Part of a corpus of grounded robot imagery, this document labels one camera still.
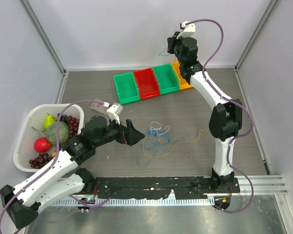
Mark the right green bin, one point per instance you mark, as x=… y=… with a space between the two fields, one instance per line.
x=167 y=79

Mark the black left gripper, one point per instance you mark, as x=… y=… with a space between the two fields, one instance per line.
x=126 y=133

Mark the small peach fruit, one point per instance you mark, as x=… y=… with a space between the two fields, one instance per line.
x=54 y=153

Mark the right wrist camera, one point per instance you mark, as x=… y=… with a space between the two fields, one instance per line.
x=187 y=29

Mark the dark grape bunch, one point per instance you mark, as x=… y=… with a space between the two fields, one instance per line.
x=72 y=123

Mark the white plastic basket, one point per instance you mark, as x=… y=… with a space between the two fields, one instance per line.
x=33 y=124

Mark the green bin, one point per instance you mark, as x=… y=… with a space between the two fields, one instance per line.
x=126 y=88
x=167 y=79

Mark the green melon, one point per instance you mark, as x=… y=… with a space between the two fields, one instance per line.
x=60 y=133

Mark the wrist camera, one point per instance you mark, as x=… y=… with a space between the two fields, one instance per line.
x=187 y=29
x=113 y=111

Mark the left green bin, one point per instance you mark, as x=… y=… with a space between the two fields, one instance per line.
x=126 y=88

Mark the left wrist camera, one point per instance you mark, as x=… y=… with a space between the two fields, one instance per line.
x=113 y=111

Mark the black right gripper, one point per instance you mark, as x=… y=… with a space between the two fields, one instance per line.
x=172 y=41

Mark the orange bin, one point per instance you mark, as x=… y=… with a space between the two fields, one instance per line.
x=182 y=82

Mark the red bin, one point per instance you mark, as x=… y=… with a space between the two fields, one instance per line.
x=147 y=83

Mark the small card box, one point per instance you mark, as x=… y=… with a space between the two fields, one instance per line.
x=100 y=106

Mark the green pear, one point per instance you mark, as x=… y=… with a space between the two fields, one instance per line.
x=48 y=121

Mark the white cable duct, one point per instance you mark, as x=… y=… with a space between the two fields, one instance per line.
x=170 y=201

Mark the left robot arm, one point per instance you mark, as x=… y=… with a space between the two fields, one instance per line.
x=24 y=201

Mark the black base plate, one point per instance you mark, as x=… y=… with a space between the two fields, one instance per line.
x=154 y=188

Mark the red grape bunch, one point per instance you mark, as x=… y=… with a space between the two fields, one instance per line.
x=40 y=161

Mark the red apple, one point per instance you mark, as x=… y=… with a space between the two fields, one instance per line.
x=42 y=145

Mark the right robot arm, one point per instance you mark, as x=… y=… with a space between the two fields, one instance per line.
x=226 y=117

